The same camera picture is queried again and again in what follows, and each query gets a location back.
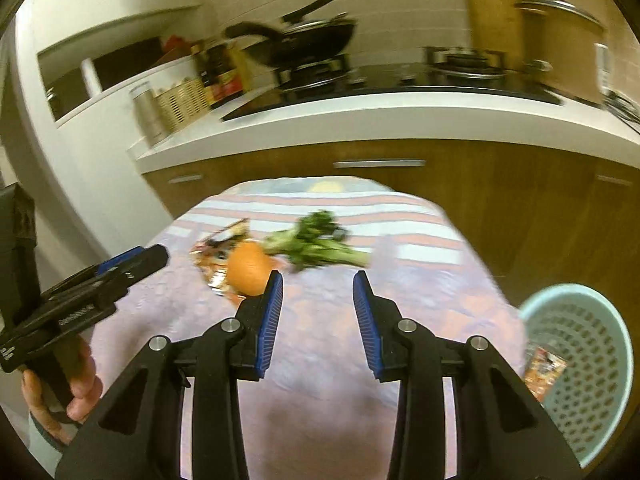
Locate black wok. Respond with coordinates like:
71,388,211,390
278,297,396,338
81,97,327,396
222,0,359,69

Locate pink patterned tablecloth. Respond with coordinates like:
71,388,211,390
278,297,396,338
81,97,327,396
89,176,532,480

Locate brown rice cooker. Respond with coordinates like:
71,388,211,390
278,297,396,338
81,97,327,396
514,0,609,106

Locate steel-rimmed pan lid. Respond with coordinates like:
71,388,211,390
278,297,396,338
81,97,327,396
282,14,359,29

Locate wooden cutting board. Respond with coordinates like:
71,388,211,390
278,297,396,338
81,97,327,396
457,0,544,54

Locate orange fruit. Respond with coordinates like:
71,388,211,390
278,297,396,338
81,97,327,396
226,241,271,296

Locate person's left hand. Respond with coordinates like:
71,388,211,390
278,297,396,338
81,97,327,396
22,335,101,446

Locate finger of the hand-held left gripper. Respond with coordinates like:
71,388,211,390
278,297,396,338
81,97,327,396
47,244,169,334
42,246,146,302

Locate black burner grate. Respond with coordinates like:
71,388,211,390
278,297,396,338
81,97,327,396
424,46,509,81
277,55,351,91

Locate red packet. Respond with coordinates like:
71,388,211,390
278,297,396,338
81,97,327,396
162,35,194,56

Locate black power cable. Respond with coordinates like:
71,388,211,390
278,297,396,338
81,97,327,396
604,87,640,134

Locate steel canister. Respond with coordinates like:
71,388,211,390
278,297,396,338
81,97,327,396
129,82,169,149

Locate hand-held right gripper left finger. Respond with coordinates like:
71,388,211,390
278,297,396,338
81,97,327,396
55,270,284,480

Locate panda print snack wrapper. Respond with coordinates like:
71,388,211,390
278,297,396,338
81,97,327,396
522,345,569,404
189,217,252,302

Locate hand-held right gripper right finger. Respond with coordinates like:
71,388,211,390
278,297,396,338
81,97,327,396
352,270,583,480

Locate wooden kitchen base cabinets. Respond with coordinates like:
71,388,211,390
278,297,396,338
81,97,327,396
139,139,640,312

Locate white digital timer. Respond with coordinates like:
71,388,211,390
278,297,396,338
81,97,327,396
592,42,612,106

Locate black glass gas cooktop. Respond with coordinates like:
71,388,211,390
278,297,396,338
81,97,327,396
221,62,566,122

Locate cream slatted basket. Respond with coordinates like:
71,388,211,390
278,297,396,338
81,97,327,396
154,77,211,134

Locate dark sauce bottle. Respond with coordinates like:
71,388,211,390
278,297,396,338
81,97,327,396
197,47,222,109
215,42,247,102

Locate green broccoli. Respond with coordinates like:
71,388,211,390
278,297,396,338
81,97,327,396
262,210,371,274

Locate teal perforated plastic basket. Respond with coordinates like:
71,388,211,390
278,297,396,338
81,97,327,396
517,283,635,469

